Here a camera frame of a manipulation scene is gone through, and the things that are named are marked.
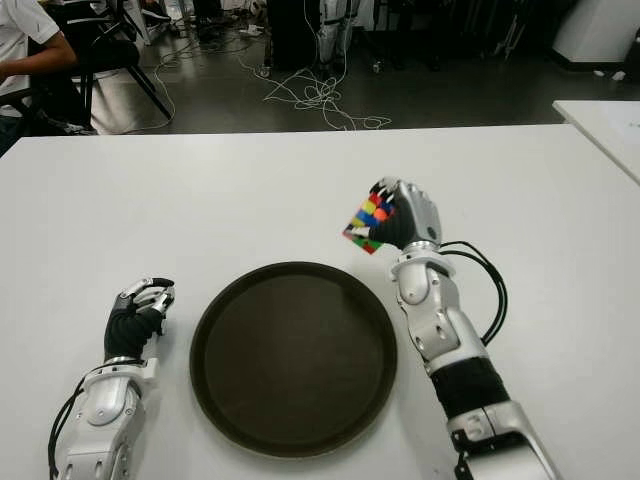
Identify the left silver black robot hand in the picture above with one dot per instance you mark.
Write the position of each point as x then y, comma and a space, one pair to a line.
127, 330

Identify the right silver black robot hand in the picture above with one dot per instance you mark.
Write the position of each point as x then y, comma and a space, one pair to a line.
420, 215

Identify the multicoloured Rubik's cube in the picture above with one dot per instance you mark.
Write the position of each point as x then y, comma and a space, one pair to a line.
367, 210

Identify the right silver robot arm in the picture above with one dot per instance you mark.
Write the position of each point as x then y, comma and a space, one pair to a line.
440, 325

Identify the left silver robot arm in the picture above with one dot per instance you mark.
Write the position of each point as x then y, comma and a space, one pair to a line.
102, 405

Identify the dark brown round plate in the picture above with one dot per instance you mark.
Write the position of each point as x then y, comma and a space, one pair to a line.
295, 360

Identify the black equipment racks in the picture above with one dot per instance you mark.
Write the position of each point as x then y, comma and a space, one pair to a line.
447, 30

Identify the silver humanoid robot legs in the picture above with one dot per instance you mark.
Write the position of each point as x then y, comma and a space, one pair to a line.
327, 40

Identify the folded metal stands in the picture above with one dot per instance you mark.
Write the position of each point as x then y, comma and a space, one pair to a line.
510, 37

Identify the white neighbouring table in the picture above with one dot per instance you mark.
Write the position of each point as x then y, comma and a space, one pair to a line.
605, 130

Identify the black cabinet on casters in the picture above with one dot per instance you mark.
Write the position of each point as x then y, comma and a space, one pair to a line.
292, 35

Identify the black office chair armrest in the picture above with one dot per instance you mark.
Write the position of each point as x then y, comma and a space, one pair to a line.
47, 116

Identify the small white floor object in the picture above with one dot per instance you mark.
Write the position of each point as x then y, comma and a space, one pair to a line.
619, 76

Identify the white power strip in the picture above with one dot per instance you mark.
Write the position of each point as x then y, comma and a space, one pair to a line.
251, 30

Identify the white pillar with black base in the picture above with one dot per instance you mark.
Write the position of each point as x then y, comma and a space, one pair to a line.
597, 30

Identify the black four-legged chair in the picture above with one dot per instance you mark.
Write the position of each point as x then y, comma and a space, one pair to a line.
107, 52

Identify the person in white shirt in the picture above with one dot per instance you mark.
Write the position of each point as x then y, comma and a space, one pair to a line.
20, 30

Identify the white desk frame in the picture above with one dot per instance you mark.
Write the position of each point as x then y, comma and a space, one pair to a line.
152, 25

